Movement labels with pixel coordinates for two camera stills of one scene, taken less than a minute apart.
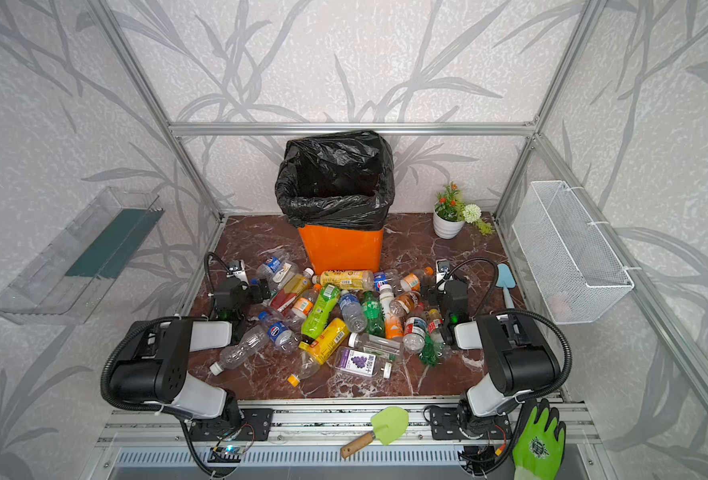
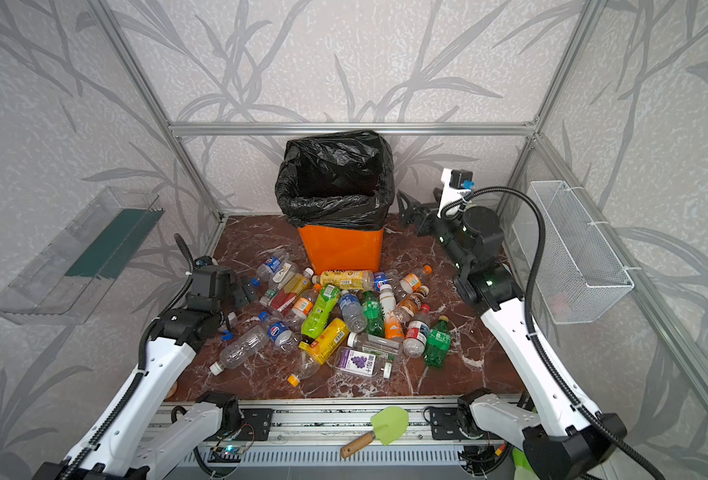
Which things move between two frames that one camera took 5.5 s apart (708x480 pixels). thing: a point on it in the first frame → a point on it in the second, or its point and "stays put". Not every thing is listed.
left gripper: (253, 291) → (237, 294)
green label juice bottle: (325, 303) stays put
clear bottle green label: (376, 345) stays put
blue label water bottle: (352, 311) stays put
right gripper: (436, 294) → (424, 219)
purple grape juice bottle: (361, 361) stays put
